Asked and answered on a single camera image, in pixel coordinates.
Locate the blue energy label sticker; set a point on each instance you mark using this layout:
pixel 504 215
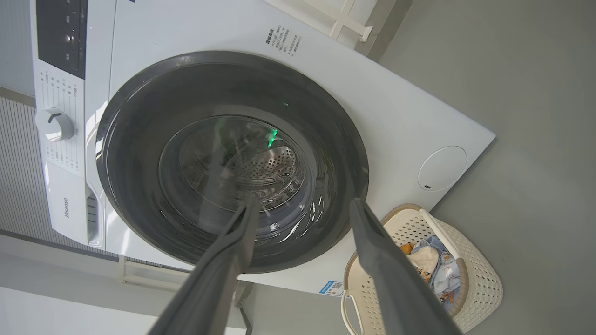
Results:
pixel 331 288

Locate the white detergent drawer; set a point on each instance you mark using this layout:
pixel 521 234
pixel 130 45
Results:
pixel 65 209

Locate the round white filter cover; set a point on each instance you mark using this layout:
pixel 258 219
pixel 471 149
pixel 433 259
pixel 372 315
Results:
pixel 442 168

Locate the black control display panel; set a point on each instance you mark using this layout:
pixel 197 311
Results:
pixel 60 32

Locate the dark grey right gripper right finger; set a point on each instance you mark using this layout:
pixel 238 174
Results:
pixel 396 284

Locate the perforated steel washer drum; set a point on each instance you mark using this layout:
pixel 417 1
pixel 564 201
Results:
pixel 270 167

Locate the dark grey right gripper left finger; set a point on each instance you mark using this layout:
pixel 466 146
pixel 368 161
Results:
pixel 214 279

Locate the white metal railing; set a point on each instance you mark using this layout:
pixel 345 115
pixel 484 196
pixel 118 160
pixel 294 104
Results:
pixel 344 21

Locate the light blue printed garment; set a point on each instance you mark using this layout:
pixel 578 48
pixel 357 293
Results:
pixel 447 274

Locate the washing machine door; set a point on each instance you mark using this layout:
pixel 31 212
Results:
pixel 139 163

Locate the cream white garment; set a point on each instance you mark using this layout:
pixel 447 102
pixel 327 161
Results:
pixel 426 258

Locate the cream perforated laundry basket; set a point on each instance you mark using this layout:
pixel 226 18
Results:
pixel 484 279

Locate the white front-load washing machine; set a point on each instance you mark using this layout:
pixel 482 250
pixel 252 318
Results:
pixel 382 116

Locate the white washing machine dial knob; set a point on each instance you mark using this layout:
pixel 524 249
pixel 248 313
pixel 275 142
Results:
pixel 54 124

